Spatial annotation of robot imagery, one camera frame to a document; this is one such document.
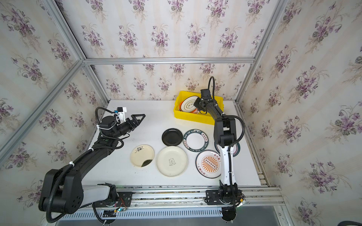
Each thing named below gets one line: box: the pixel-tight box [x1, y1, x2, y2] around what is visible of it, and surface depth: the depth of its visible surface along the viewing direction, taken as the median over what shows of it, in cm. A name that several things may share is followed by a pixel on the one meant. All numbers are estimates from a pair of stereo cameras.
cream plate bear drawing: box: [156, 145, 189, 178], surface depth 88 cm
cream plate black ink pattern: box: [130, 144, 155, 168], surface depth 91 cm
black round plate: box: [161, 128, 184, 146], surface depth 98 cm
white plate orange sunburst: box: [195, 149, 222, 179], surface depth 88 cm
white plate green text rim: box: [182, 129, 209, 153], surface depth 98 cm
